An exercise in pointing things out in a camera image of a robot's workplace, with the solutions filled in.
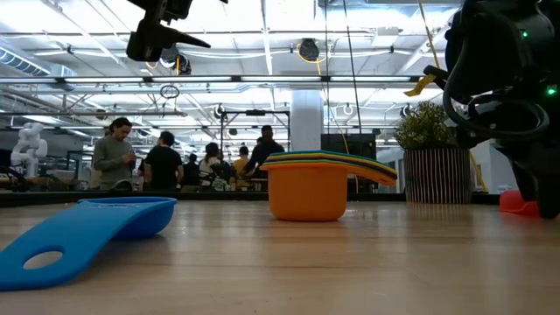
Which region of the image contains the potted plant in striped pot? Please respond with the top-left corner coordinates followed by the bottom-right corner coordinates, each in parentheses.
top-left (393, 101), bottom-right (472, 205)

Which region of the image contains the black hanging cable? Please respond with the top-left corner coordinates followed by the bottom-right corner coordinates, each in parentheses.
top-left (342, 0), bottom-right (363, 135)

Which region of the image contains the long ceiling light strip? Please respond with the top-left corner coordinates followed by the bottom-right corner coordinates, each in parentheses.
top-left (0, 74), bottom-right (447, 84)

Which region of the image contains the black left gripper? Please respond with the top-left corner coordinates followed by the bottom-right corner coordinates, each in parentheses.
top-left (125, 0), bottom-right (228, 63)

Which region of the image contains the black aluminium table frame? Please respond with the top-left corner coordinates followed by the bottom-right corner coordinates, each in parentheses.
top-left (0, 190), bottom-right (502, 207)

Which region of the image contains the yellow tag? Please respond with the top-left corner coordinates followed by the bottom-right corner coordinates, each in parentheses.
top-left (402, 73), bottom-right (438, 97)

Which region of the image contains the orange measuring cup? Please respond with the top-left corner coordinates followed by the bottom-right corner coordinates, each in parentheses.
top-left (260, 162), bottom-right (398, 222)

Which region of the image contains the red measuring cup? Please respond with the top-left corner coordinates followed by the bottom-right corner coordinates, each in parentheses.
top-left (499, 190), bottom-right (542, 219)

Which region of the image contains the black ceiling cable reel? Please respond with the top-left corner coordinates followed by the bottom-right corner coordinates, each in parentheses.
top-left (159, 45), bottom-right (180, 67)
top-left (174, 52), bottom-right (193, 75)
top-left (298, 38), bottom-right (320, 62)

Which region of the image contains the black background rig frame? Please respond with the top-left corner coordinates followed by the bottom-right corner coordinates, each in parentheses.
top-left (220, 108), bottom-right (291, 192)

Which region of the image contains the silver ventilation duct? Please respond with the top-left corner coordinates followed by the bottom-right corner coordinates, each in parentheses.
top-left (0, 45), bottom-right (78, 91)

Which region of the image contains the white pillar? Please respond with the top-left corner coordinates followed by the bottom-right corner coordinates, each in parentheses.
top-left (290, 89), bottom-right (325, 152)

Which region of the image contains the person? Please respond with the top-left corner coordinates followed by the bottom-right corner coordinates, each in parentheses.
top-left (199, 142), bottom-right (233, 192)
top-left (183, 152), bottom-right (200, 187)
top-left (247, 125), bottom-right (285, 176)
top-left (231, 145), bottom-right (250, 176)
top-left (143, 130), bottom-right (185, 192)
top-left (92, 116), bottom-right (137, 192)

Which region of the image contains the black monitor screen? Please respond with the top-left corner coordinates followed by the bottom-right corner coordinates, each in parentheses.
top-left (320, 133), bottom-right (377, 161)

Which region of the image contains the yellow measuring cup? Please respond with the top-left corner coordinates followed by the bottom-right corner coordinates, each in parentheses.
top-left (265, 152), bottom-right (397, 176)

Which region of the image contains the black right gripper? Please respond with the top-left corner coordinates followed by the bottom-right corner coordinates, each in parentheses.
top-left (422, 0), bottom-right (560, 164)

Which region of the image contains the indigo measuring cup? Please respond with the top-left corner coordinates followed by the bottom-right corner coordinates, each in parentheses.
top-left (263, 155), bottom-right (398, 179)

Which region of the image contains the yellow hanging cable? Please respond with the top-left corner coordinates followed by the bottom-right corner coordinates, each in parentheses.
top-left (416, 0), bottom-right (489, 193)

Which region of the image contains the light blue measuring cup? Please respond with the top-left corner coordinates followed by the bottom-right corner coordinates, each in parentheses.
top-left (267, 150), bottom-right (397, 174)

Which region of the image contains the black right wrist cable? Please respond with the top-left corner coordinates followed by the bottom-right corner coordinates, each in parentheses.
top-left (442, 43), bottom-right (551, 142)

